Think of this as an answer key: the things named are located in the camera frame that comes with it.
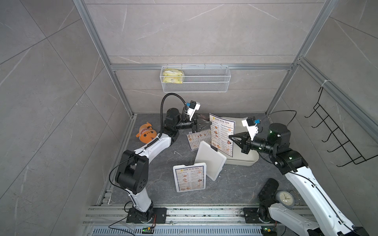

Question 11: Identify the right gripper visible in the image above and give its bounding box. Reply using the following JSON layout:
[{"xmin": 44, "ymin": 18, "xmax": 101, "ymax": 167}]
[{"xmin": 228, "ymin": 132, "xmax": 275, "ymax": 156}]

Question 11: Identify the old dim sum menu sheet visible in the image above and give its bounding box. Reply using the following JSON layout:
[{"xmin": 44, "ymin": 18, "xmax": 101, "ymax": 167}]
[{"xmin": 187, "ymin": 129, "xmax": 211, "ymax": 151}]

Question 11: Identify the menu holder with menu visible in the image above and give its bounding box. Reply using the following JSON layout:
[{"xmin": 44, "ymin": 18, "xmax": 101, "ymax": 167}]
[{"xmin": 195, "ymin": 141, "xmax": 227, "ymax": 182}]

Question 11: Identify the white menu holder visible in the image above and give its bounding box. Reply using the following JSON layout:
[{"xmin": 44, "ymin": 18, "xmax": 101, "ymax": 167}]
[{"xmin": 172, "ymin": 162, "xmax": 207, "ymax": 193}]

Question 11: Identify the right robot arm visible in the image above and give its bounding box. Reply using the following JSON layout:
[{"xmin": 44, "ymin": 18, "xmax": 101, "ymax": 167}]
[{"xmin": 229, "ymin": 119, "xmax": 368, "ymax": 236}]

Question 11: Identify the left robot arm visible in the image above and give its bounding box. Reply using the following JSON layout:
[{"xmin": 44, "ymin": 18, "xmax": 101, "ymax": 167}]
[{"xmin": 115, "ymin": 108, "xmax": 212, "ymax": 222}]

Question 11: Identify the cream plastic tray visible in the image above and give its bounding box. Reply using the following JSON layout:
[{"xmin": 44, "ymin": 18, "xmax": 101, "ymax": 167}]
[{"xmin": 221, "ymin": 117, "xmax": 259, "ymax": 166}]

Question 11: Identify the yellow snack packet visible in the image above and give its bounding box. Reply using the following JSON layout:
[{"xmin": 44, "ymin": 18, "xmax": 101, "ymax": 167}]
[{"xmin": 162, "ymin": 69, "xmax": 185, "ymax": 84}]

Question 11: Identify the black remote-like pad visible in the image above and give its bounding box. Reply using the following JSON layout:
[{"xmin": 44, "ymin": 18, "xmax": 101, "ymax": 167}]
[{"xmin": 258, "ymin": 178, "xmax": 279, "ymax": 202}]

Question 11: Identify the orange plush toy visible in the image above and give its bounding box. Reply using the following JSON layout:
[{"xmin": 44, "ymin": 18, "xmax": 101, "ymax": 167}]
[{"xmin": 136, "ymin": 122, "xmax": 157, "ymax": 144}]

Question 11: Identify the small analog clock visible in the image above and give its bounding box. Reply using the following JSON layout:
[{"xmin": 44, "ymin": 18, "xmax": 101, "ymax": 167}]
[{"xmin": 275, "ymin": 190, "xmax": 295, "ymax": 208}]

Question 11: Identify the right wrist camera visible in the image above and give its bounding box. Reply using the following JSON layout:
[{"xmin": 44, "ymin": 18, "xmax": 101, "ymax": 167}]
[{"xmin": 242, "ymin": 117, "xmax": 261, "ymax": 141}]

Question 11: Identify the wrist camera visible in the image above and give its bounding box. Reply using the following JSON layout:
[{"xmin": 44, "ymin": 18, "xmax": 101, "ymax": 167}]
[
  {"xmin": 242, "ymin": 117, "xmax": 261, "ymax": 141},
  {"xmin": 186, "ymin": 100, "xmax": 200, "ymax": 121}
]

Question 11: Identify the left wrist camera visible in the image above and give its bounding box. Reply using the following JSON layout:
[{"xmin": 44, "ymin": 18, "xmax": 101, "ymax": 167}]
[{"xmin": 186, "ymin": 100, "xmax": 200, "ymax": 121}]

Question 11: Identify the white wire mesh basket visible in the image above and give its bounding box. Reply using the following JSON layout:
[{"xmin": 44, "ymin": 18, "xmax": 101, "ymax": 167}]
[{"xmin": 159, "ymin": 65, "xmax": 231, "ymax": 93}]

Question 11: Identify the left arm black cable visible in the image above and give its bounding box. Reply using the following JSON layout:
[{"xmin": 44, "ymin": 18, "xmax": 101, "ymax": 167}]
[{"xmin": 108, "ymin": 93, "xmax": 187, "ymax": 204}]

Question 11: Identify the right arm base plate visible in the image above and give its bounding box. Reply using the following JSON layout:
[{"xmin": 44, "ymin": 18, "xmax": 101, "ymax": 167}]
[{"xmin": 241, "ymin": 207, "xmax": 272, "ymax": 224}]

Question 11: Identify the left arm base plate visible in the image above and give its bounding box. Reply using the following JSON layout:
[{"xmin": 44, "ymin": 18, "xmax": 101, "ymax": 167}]
[{"xmin": 126, "ymin": 207, "xmax": 167, "ymax": 224}]

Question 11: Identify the black wire hook rack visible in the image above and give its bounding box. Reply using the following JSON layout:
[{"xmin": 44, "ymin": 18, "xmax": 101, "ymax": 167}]
[{"xmin": 304, "ymin": 87, "xmax": 378, "ymax": 168}]

